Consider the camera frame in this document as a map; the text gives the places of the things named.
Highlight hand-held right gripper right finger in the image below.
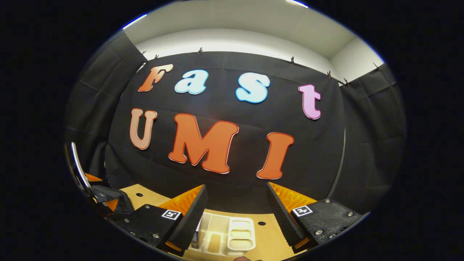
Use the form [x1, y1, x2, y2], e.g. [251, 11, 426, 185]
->
[266, 182, 371, 252]

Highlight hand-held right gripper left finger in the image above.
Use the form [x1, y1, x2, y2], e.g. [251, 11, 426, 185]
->
[117, 184, 210, 257]

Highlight white bookshelf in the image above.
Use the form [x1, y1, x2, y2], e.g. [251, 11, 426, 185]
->
[188, 212, 257, 257]

